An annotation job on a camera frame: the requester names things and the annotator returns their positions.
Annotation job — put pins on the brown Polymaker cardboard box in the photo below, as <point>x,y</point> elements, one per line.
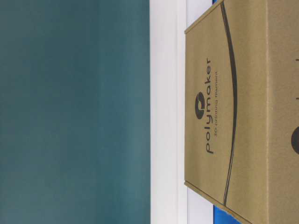
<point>242,109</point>

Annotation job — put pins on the blue cloth mat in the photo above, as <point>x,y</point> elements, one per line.
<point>220,216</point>

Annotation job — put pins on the white stand platform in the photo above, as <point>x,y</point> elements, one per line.
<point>171,201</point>

